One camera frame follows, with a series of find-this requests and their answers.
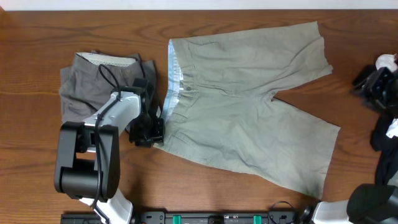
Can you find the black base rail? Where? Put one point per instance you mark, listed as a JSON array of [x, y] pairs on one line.
[[271, 217]]

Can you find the white garment in pile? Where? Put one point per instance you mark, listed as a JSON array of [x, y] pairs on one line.
[[390, 62]]

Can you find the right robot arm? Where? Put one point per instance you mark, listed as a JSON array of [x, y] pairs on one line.
[[377, 202]]

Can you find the light khaki green pants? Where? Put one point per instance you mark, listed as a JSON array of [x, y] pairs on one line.
[[220, 110]]

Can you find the folded dark grey shorts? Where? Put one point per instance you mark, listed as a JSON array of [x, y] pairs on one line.
[[86, 85]]

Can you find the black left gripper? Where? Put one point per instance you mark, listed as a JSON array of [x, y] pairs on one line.
[[159, 137]]

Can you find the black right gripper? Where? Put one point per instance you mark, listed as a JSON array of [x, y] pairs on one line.
[[374, 89]]

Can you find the black garment in pile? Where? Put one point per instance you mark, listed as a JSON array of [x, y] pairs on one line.
[[387, 165]]

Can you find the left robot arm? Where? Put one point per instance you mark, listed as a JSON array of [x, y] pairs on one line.
[[88, 157]]

